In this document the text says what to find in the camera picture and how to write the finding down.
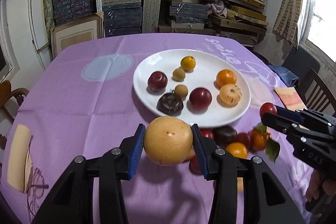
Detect large yellow pear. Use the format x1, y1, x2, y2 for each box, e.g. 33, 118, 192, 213
143, 116, 193, 166

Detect dark date fruit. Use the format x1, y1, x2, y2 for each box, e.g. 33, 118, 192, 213
212, 126, 237, 147

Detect wooden chair left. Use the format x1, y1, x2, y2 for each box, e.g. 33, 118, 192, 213
1, 80, 29, 124

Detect pink cloth on shelf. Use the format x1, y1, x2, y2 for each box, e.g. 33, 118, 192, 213
210, 0, 227, 18

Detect striped beige melon fruit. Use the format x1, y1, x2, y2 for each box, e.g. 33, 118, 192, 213
237, 177, 244, 193

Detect framed picture leaning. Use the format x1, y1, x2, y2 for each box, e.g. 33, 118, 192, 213
51, 12, 104, 58

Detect purple framed eyeglasses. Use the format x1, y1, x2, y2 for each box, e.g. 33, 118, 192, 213
26, 168, 49, 223

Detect red cherry tomato front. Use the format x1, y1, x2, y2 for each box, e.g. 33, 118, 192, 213
189, 157, 201, 175

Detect beige glasses case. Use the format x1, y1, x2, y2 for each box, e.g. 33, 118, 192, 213
7, 124, 33, 193

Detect small brown longan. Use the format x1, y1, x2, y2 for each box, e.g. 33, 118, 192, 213
174, 84, 189, 99

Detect red cherry tomato right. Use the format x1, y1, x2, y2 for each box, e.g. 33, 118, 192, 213
236, 132, 251, 149

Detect red cherry tomato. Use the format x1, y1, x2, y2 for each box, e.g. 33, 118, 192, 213
259, 102, 277, 117
189, 157, 201, 175
236, 132, 251, 149
201, 128, 214, 139

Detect purple tablecloth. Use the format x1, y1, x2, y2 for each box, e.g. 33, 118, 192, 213
0, 32, 316, 224

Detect dark wooden chair right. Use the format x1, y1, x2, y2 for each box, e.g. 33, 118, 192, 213
298, 68, 335, 117

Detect mandarin with green leaf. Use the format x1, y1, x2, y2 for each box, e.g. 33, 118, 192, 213
249, 123, 280, 163

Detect red cherry tomato top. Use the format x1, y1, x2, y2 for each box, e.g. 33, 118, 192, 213
259, 102, 277, 117

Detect dark purple wrinkled fruit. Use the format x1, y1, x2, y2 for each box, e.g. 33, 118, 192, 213
157, 93, 184, 116

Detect red cherry tomato left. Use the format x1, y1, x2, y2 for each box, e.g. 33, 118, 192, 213
201, 128, 214, 139

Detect small dark red plum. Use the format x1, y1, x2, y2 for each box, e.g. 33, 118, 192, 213
147, 71, 167, 93

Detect large dark red plum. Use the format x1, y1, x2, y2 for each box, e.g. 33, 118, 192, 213
189, 88, 212, 111

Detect small yellow orange in plate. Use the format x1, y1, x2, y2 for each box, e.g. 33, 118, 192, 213
180, 56, 196, 72

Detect white oval plate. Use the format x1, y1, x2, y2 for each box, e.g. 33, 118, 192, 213
133, 49, 252, 128

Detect large orange mandarin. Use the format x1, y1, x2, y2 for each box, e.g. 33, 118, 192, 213
216, 69, 237, 88

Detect orange paper notebook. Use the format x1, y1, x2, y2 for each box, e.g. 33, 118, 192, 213
274, 87, 306, 111

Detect patterned curtain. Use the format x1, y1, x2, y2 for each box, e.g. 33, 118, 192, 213
273, 0, 307, 48

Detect orange yellow tomato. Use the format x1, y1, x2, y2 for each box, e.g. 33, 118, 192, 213
226, 142, 248, 159

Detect speckled beige fruit in plate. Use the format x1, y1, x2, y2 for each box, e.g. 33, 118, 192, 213
219, 84, 242, 107

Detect person's right hand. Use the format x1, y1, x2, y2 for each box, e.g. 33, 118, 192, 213
305, 170, 336, 202

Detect window with white frame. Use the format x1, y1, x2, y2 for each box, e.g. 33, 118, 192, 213
1, 0, 20, 81

